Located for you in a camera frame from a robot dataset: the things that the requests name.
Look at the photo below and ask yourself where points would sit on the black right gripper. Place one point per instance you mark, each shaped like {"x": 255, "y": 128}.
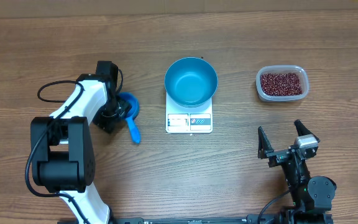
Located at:
{"x": 276, "y": 156}

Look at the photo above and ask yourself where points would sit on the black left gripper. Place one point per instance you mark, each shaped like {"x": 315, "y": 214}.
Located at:
{"x": 107, "y": 124}

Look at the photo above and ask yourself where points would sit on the blue plastic measuring scoop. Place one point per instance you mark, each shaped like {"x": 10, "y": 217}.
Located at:
{"x": 131, "y": 115}

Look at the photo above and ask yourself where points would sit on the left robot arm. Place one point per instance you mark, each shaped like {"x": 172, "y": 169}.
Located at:
{"x": 61, "y": 162}

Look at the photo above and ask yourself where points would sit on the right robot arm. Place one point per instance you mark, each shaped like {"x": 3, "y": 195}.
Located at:
{"x": 312, "y": 196}

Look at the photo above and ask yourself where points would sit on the white digital kitchen scale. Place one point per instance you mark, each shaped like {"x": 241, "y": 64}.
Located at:
{"x": 185, "y": 120}

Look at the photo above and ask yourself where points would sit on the teal metal bowl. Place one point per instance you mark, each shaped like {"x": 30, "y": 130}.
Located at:
{"x": 191, "y": 81}

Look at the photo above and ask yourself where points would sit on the red adzuki beans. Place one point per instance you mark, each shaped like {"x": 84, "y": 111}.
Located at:
{"x": 281, "y": 84}

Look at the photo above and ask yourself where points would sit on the clear plastic container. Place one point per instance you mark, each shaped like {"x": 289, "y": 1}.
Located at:
{"x": 283, "y": 69}

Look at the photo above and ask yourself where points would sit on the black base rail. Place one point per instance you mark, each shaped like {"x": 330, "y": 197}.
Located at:
{"x": 250, "y": 219}

